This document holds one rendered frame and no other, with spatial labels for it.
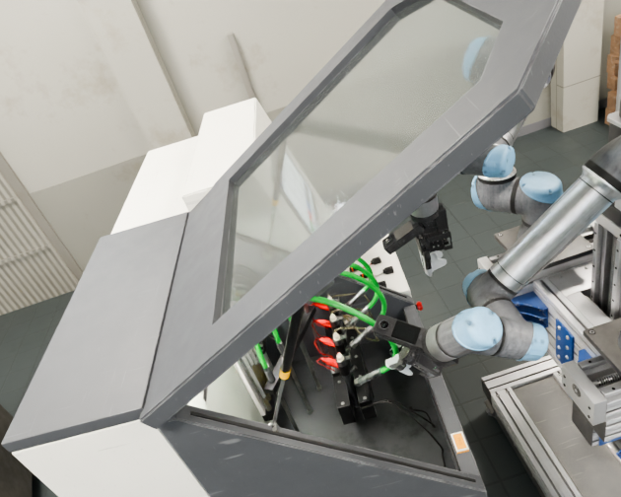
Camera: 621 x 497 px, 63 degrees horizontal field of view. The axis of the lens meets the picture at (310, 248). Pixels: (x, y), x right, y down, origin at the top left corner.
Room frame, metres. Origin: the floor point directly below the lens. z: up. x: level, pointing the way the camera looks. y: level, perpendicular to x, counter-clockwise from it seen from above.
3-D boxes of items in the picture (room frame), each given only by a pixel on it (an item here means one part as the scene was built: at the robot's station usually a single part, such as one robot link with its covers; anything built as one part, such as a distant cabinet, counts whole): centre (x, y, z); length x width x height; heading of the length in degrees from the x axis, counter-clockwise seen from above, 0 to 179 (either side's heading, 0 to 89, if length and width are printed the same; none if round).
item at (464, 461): (0.94, -0.21, 0.87); 0.62 x 0.04 x 0.16; 174
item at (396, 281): (1.64, -0.20, 0.96); 0.70 x 0.22 x 0.03; 174
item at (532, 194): (1.24, -0.72, 1.20); 0.13 x 0.12 x 0.14; 41
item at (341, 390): (1.08, 0.01, 0.91); 0.34 x 0.10 x 0.15; 174
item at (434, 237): (1.05, -0.31, 1.37); 0.09 x 0.08 x 0.12; 84
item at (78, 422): (1.36, 0.44, 0.75); 1.40 x 0.28 x 1.50; 174
